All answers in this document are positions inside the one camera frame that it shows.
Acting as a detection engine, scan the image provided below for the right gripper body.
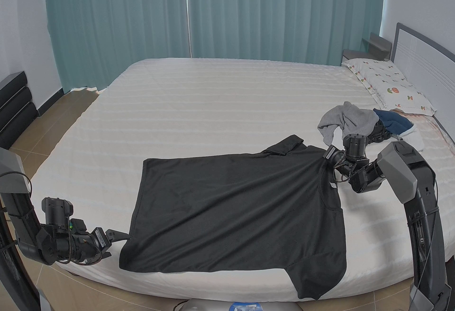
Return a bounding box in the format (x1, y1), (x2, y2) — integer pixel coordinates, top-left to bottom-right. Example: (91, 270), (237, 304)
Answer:
(322, 146), (347, 170)

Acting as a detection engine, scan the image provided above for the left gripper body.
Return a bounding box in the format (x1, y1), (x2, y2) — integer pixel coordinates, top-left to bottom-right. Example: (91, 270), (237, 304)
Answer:
(79, 227), (113, 261)

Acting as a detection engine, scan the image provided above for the black T-shirt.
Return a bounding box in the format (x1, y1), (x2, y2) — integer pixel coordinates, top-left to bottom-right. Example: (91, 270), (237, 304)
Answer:
(118, 135), (348, 300)

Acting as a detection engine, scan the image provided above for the pile of clothes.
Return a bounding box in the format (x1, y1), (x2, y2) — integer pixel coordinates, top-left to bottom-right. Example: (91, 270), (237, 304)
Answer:
(317, 101), (426, 153)

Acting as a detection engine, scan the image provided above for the white printed pillow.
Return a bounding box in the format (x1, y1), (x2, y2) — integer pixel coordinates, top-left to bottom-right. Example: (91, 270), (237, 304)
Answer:
(341, 58), (437, 116)

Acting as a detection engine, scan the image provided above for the grey bedside table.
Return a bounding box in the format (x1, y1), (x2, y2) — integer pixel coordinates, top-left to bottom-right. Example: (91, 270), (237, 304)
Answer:
(342, 32), (392, 62)

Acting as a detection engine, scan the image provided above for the bed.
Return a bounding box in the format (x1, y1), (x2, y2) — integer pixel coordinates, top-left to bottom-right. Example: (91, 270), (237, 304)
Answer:
(30, 22), (455, 303)

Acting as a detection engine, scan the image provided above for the black chest of drawers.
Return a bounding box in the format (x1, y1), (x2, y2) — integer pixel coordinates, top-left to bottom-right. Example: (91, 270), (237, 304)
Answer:
(0, 71), (37, 151)

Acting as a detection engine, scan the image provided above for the blue-green curtain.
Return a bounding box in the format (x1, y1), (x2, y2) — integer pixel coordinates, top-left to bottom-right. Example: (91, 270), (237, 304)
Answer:
(187, 0), (387, 67)
(44, 0), (191, 94)

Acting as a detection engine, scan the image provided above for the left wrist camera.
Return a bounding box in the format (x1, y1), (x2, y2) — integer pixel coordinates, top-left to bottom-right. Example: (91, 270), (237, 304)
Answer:
(70, 218), (88, 235)

